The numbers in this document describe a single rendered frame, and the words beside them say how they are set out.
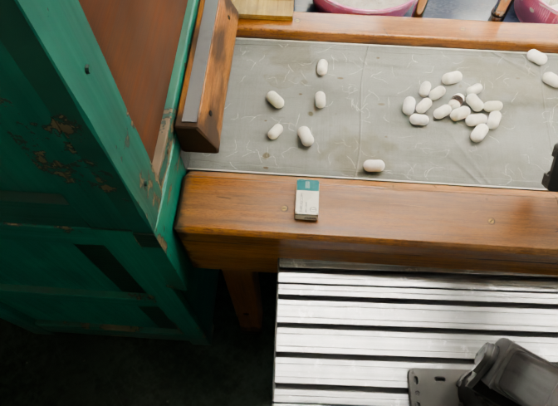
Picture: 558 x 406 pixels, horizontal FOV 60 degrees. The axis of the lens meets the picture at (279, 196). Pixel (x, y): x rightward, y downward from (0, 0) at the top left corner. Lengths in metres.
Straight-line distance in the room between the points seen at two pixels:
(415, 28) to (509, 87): 0.20
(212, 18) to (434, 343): 0.63
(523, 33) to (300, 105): 0.45
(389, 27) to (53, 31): 0.71
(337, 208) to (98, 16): 0.43
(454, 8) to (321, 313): 0.74
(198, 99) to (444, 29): 0.51
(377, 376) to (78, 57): 0.59
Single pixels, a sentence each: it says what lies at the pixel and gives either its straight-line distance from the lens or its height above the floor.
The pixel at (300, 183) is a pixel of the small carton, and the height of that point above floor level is 0.79.
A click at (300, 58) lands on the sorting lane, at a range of 0.95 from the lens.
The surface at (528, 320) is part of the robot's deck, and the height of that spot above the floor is 0.67.
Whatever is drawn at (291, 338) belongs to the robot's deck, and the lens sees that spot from 0.77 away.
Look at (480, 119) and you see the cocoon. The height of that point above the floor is 0.76.
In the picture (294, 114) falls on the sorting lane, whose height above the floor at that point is 0.74.
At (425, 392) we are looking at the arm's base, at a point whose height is 0.68.
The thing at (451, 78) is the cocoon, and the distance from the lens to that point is 0.94.
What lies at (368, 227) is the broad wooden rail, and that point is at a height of 0.76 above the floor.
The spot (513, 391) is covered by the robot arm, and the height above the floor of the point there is 0.86.
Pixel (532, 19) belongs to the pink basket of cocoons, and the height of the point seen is 0.71.
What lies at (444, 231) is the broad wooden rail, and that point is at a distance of 0.76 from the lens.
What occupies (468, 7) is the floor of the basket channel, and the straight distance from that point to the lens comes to 1.22.
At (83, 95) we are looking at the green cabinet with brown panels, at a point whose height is 1.11.
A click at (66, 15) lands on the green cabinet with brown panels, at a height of 1.17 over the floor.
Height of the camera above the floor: 1.43
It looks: 63 degrees down
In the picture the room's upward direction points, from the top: straight up
